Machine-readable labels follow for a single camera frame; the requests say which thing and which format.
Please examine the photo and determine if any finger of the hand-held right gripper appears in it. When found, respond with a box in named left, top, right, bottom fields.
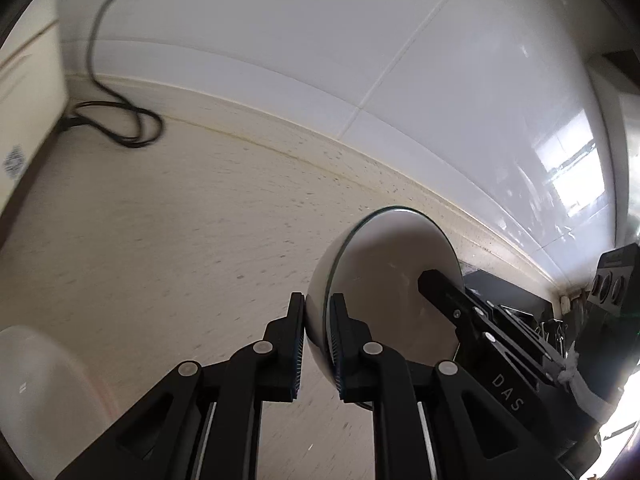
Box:
left=417, top=269, right=558, bottom=388

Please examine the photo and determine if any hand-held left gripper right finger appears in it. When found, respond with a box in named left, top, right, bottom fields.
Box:
left=327, top=292, right=571, bottom=480

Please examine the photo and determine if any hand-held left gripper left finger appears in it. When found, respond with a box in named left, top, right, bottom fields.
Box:
left=55, top=292, right=307, bottom=480

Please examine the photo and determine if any black-rimmed white bowl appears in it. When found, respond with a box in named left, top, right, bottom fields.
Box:
left=305, top=206, right=463, bottom=401

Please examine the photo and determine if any white cloth strip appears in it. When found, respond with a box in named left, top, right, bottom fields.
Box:
left=559, top=350, right=606, bottom=411

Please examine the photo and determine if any black burner grate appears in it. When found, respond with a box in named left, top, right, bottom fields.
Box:
left=535, top=310, right=581, bottom=356

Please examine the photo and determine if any steel range hood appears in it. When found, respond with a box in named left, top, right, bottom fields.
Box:
left=587, top=52, right=640, bottom=241

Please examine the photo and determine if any red-banded white bowl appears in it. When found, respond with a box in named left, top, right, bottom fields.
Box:
left=0, top=325, right=117, bottom=478

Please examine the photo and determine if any cream rice cooker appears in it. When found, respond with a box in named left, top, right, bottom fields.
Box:
left=0, top=0, right=69, bottom=241

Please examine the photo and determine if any black power cable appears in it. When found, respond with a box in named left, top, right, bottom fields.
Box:
left=60, top=0, right=164, bottom=149

